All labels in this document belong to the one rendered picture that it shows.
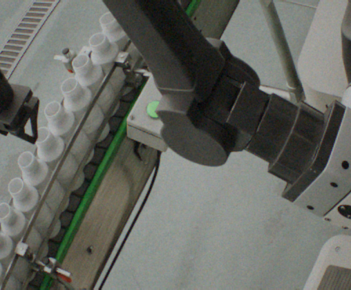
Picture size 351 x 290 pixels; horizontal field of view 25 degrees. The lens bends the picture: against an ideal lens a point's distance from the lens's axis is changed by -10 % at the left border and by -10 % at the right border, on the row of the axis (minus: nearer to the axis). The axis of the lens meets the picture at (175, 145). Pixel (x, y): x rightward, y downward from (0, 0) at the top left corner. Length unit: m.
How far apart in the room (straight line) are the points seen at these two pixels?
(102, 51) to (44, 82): 1.67
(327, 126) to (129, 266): 1.91
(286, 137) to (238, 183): 1.89
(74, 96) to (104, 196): 0.23
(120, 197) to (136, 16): 0.99
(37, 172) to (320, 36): 0.69
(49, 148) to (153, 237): 1.23
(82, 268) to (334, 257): 0.84
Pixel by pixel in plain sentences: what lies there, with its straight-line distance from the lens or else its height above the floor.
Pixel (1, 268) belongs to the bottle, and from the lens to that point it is 1.50.
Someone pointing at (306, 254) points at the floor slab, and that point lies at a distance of 2.58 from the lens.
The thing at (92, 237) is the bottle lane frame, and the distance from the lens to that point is 1.70.
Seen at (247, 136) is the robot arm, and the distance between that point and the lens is 0.88.
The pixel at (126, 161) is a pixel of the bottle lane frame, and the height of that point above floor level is 0.93.
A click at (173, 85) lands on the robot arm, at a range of 0.86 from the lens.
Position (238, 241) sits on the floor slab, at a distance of 2.65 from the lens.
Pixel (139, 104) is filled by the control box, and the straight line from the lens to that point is 1.57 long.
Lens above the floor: 2.30
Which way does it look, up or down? 52 degrees down
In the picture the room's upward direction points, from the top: 27 degrees counter-clockwise
